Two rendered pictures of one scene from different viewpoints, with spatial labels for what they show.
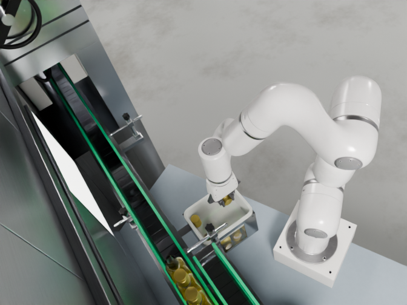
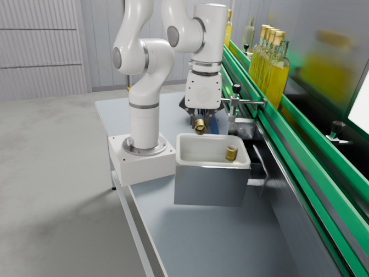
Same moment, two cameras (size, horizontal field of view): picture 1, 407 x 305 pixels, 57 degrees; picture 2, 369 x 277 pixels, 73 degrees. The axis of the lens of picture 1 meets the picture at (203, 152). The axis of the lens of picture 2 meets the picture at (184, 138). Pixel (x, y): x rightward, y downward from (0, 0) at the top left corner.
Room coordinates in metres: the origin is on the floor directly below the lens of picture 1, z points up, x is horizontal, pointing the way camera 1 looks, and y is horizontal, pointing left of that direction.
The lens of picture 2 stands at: (1.34, 0.11, 1.43)
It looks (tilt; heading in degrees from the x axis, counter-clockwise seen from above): 31 degrees down; 195
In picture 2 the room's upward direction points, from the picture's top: 4 degrees clockwise
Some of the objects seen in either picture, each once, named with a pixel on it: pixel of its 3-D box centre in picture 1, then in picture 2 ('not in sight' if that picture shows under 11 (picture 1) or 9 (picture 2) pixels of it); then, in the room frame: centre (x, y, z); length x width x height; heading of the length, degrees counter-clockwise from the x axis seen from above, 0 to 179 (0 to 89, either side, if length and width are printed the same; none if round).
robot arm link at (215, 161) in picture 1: (215, 158); (207, 32); (0.67, -0.03, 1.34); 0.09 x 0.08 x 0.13; 144
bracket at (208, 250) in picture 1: (208, 253); (240, 129); (0.53, 0.10, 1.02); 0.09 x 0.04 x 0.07; 108
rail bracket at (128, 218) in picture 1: (124, 222); (336, 146); (0.70, 0.35, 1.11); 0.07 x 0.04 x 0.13; 108
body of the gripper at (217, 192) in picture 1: (221, 183); (203, 87); (0.67, -0.02, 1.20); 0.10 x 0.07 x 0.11; 109
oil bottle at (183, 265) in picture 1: (183, 278); (273, 86); (0.42, 0.18, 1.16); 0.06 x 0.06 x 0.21; 19
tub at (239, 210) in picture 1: (219, 216); (210, 158); (0.68, 0.02, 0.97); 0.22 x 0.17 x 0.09; 108
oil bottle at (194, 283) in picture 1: (194, 294); (268, 81); (0.37, 0.16, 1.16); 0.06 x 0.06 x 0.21; 18
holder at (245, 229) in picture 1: (215, 226); (216, 170); (0.67, 0.05, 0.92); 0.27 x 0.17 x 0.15; 108
